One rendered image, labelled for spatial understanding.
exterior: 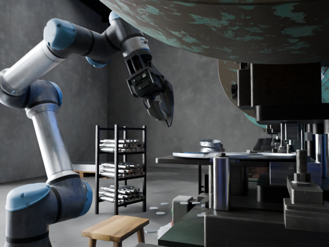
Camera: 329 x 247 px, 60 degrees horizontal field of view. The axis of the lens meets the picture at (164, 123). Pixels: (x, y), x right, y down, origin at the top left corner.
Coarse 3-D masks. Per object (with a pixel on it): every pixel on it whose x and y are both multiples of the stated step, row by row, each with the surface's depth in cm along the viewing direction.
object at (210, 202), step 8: (160, 160) 65; (168, 160) 64; (176, 160) 64; (184, 160) 63; (192, 160) 62; (200, 160) 62; (208, 160) 61; (240, 160) 59; (248, 160) 59; (256, 160) 59; (264, 160) 59; (232, 168) 61; (240, 168) 61; (232, 176) 61; (240, 176) 61; (232, 184) 61; (240, 184) 61; (232, 192) 61; (240, 192) 61; (208, 200) 64; (208, 208) 64
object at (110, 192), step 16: (96, 128) 309; (112, 128) 324; (128, 128) 300; (144, 128) 318; (96, 144) 308; (112, 144) 300; (128, 144) 301; (144, 144) 317; (96, 160) 307; (144, 160) 316; (96, 176) 306; (112, 176) 295; (128, 176) 296; (144, 176) 315; (96, 192) 305; (112, 192) 303; (128, 192) 293; (144, 192) 315; (96, 208) 304; (144, 208) 314
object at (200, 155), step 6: (180, 156) 60; (186, 156) 58; (192, 156) 57; (198, 156) 56; (204, 156) 59; (210, 156) 59; (228, 156) 53; (234, 156) 52; (240, 156) 52; (246, 156) 52; (252, 156) 52; (258, 156) 52; (264, 156) 52; (270, 156) 52; (276, 156) 53; (282, 156) 53; (288, 156) 54; (294, 156) 55
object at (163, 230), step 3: (165, 225) 216; (168, 225) 212; (171, 225) 211; (162, 228) 210; (165, 228) 208; (168, 228) 207; (159, 231) 209; (162, 231) 207; (165, 231) 205; (159, 234) 207; (162, 234) 204; (159, 237) 205
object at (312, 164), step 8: (272, 160) 59; (280, 160) 59; (288, 160) 59; (312, 160) 59; (272, 168) 56; (280, 168) 56; (288, 168) 55; (296, 168) 55; (312, 168) 54; (320, 168) 53; (272, 176) 56; (280, 176) 56; (312, 176) 54; (320, 176) 53; (272, 184) 56; (280, 184) 56; (320, 184) 53
